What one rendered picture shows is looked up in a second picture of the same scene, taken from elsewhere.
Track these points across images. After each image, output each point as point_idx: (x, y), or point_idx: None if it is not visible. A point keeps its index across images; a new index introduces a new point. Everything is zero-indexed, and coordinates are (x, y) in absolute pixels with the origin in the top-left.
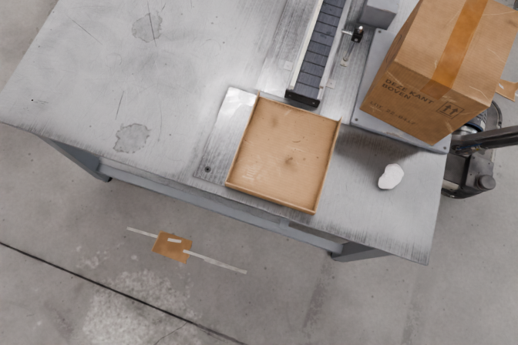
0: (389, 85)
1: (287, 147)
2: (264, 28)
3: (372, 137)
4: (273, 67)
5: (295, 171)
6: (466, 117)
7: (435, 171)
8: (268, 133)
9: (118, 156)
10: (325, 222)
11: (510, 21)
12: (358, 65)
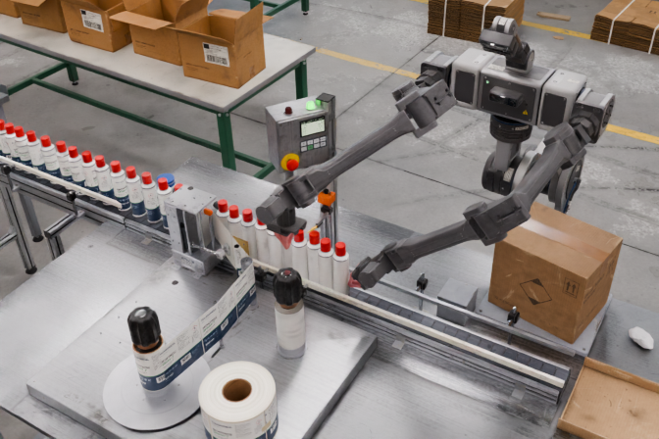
0: (586, 297)
1: (618, 412)
2: (468, 407)
3: (598, 343)
4: (519, 408)
5: (644, 410)
6: (617, 258)
7: (628, 308)
8: (603, 425)
9: None
10: None
11: (543, 209)
12: (516, 337)
